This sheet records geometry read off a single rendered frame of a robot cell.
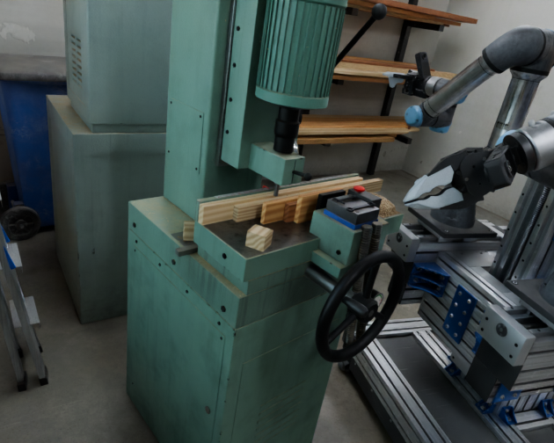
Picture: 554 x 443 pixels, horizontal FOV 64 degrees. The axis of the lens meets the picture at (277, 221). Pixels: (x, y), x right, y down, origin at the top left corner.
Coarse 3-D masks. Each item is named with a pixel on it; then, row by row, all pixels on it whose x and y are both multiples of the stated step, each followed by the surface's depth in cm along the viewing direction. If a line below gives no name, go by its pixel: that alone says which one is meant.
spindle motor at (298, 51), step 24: (288, 0) 91; (312, 0) 90; (336, 0) 92; (264, 24) 99; (288, 24) 93; (312, 24) 93; (336, 24) 96; (264, 48) 99; (288, 48) 94; (312, 48) 94; (336, 48) 99; (264, 72) 100; (288, 72) 97; (312, 72) 97; (264, 96) 101; (288, 96) 98; (312, 96) 100
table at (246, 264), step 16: (208, 224) 108; (224, 224) 109; (240, 224) 110; (272, 224) 113; (288, 224) 114; (304, 224) 116; (400, 224) 135; (208, 240) 105; (224, 240) 102; (240, 240) 103; (272, 240) 105; (288, 240) 106; (304, 240) 108; (224, 256) 101; (240, 256) 97; (256, 256) 97; (272, 256) 101; (288, 256) 105; (304, 256) 109; (320, 256) 108; (240, 272) 98; (256, 272) 99; (272, 272) 103; (336, 272) 105
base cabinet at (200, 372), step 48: (144, 288) 138; (192, 288) 116; (144, 336) 145; (192, 336) 119; (240, 336) 105; (288, 336) 120; (144, 384) 153; (192, 384) 125; (240, 384) 113; (288, 384) 130; (192, 432) 130; (240, 432) 124; (288, 432) 144
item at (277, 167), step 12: (252, 144) 116; (264, 144) 116; (252, 156) 116; (264, 156) 113; (276, 156) 109; (288, 156) 110; (300, 156) 111; (252, 168) 117; (264, 168) 114; (276, 168) 110; (288, 168) 109; (300, 168) 112; (276, 180) 111; (288, 180) 111; (300, 180) 114
